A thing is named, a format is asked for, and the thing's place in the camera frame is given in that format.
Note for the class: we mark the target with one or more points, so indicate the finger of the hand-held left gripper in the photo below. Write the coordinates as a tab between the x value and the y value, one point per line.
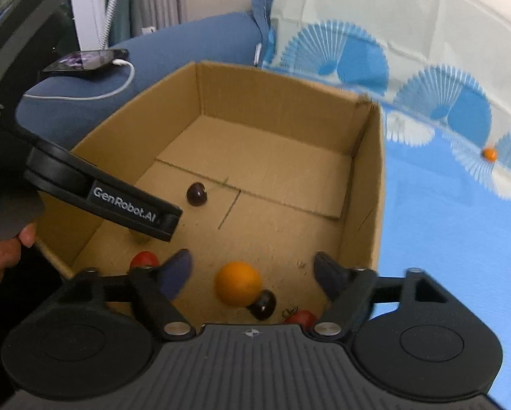
110	198

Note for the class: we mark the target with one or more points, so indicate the small orange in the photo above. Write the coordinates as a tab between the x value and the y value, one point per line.
490	154

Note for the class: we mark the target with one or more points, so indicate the red cherry tomato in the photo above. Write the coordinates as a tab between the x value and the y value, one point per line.
301	319
144	259

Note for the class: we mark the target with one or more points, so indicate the black smartphone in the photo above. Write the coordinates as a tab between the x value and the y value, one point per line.
84	60

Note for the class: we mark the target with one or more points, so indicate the brown cardboard box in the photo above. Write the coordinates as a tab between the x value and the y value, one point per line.
281	158

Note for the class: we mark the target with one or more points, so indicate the dark purple plum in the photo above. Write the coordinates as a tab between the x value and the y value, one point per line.
263	305
197	193

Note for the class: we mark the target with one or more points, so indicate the blue fan-print sheet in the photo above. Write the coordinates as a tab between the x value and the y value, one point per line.
430	243

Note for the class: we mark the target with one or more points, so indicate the person's left hand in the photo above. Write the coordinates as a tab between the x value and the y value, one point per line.
1	262

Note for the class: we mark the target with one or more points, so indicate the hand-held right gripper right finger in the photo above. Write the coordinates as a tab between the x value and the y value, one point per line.
330	278

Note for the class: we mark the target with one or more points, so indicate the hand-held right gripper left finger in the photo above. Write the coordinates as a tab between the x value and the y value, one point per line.
176	274

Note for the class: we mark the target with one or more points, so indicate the white door frame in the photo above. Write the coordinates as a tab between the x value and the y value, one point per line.
84	4

